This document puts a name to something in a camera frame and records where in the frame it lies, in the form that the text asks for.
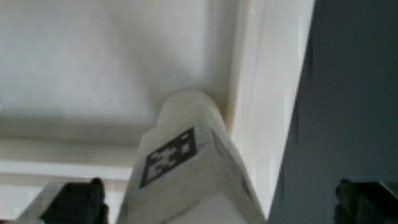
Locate white square tabletop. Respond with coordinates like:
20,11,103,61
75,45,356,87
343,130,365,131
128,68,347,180
0,0,315,220

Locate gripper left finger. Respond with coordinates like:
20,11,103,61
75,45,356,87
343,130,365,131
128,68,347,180
41,178,109,224

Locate white leg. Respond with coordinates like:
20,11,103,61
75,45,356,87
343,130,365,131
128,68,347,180
118,90,267,224

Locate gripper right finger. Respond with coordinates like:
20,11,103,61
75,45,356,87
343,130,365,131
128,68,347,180
334,179,398,224

